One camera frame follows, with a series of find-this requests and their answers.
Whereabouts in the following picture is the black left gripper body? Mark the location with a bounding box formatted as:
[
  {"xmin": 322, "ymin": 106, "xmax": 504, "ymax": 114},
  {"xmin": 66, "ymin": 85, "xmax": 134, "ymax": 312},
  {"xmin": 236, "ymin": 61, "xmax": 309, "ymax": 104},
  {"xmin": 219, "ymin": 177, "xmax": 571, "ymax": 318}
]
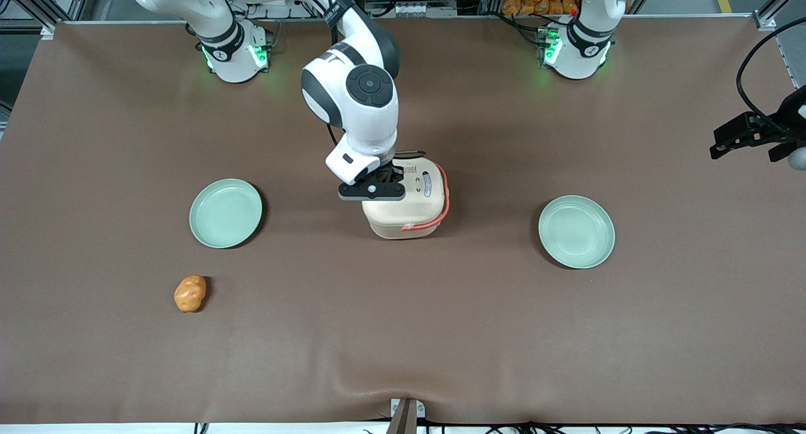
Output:
[{"xmin": 776, "ymin": 86, "xmax": 806, "ymax": 140}]

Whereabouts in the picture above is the beige lunch box container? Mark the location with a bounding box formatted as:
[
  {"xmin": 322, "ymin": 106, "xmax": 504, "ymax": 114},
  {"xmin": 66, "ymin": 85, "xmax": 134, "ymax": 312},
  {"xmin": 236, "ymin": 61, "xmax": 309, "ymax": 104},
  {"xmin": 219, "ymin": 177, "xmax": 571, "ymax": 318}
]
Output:
[{"xmin": 362, "ymin": 151, "xmax": 451, "ymax": 241}]

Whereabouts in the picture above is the pale green round plate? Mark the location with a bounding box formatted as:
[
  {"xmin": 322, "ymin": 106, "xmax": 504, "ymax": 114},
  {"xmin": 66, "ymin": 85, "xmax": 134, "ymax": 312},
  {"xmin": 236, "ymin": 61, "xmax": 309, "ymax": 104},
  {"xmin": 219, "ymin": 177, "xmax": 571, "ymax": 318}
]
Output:
[
  {"xmin": 538, "ymin": 195, "xmax": 616, "ymax": 270},
  {"xmin": 189, "ymin": 178, "xmax": 263, "ymax": 249}
]

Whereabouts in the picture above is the brown table cloth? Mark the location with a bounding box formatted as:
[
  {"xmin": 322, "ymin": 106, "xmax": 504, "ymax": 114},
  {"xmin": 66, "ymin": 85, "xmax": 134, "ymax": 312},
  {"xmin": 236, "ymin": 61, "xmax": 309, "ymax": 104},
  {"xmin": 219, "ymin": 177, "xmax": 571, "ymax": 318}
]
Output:
[{"xmin": 0, "ymin": 18, "xmax": 806, "ymax": 425}]

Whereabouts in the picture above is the brown potato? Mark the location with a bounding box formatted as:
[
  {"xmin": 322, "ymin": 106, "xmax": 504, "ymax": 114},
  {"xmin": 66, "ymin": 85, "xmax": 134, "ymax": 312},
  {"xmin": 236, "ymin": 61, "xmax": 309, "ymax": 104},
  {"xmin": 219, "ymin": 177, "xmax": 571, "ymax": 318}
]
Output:
[{"xmin": 174, "ymin": 275, "xmax": 208, "ymax": 313}]

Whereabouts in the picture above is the black looped cable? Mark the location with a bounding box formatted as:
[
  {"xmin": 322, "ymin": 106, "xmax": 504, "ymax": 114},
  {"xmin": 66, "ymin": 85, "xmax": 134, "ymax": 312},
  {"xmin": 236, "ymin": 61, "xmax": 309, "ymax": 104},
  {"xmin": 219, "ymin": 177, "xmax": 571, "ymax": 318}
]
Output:
[{"xmin": 736, "ymin": 17, "xmax": 806, "ymax": 139}]

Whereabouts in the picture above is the aluminium frame profile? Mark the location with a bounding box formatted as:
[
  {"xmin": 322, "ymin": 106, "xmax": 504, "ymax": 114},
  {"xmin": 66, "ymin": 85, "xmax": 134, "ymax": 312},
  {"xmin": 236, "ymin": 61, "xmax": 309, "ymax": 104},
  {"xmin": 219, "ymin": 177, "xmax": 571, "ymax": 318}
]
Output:
[
  {"xmin": 754, "ymin": 0, "xmax": 806, "ymax": 31},
  {"xmin": 0, "ymin": 0, "xmax": 95, "ymax": 39}
]

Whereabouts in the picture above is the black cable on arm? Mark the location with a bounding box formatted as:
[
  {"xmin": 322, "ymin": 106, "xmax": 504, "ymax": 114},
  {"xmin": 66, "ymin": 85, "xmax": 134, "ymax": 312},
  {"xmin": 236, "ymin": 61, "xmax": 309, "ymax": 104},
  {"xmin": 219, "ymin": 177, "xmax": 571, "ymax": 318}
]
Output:
[{"xmin": 277, "ymin": 0, "xmax": 356, "ymax": 44}]

